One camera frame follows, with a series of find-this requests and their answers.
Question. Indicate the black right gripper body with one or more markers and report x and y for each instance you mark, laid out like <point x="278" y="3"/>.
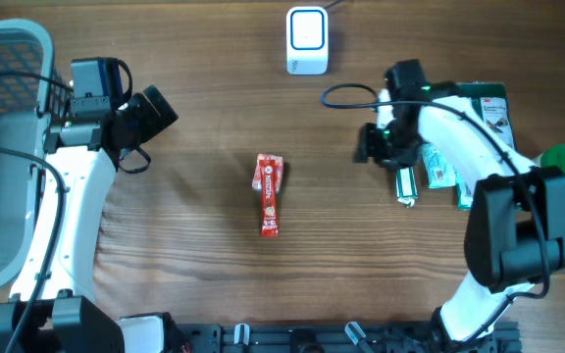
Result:
<point x="388" y="145"/>

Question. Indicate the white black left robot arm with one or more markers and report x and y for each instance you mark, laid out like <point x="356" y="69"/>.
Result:
<point x="51" y="306"/>

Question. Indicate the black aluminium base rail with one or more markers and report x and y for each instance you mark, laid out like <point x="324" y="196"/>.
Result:
<point x="406" y="337"/>

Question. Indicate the green battery pack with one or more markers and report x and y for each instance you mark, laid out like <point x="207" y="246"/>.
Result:
<point x="406" y="188"/>

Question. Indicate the orange red snack packet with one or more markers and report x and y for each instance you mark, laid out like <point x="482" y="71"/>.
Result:
<point x="256" y="180"/>

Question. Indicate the green lid jar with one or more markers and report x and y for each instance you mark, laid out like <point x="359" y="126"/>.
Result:
<point x="553" y="156"/>

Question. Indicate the teal tissue packet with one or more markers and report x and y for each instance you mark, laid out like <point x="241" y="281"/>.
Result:
<point x="440" y="173"/>

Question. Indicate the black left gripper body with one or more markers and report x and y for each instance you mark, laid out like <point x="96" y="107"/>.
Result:
<point x="145" y="119"/>

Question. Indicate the green sponge package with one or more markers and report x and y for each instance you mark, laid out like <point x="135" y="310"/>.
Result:
<point x="490" y="102"/>

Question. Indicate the grey plastic mesh basket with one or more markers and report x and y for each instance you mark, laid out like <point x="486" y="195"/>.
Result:
<point x="31" y="94"/>

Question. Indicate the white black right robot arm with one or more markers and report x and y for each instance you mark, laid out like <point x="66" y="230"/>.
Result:
<point x="515" y="235"/>

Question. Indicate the white barcode scanner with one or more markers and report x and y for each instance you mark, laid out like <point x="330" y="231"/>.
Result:
<point x="307" y="40"/>

